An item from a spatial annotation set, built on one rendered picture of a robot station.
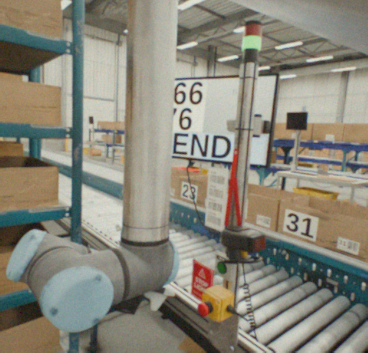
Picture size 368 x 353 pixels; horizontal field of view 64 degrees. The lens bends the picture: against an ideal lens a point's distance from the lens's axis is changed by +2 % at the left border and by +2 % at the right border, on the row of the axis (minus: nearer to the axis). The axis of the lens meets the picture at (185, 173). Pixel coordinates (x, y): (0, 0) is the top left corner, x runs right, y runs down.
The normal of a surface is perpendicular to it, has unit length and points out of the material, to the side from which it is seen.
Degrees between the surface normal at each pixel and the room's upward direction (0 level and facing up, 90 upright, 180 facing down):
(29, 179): 90
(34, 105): 91
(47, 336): 90
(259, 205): 90
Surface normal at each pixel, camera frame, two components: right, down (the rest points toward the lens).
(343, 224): -0.76, 0.04
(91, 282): 0.59, 0.15
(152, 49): 0.15, 0.11
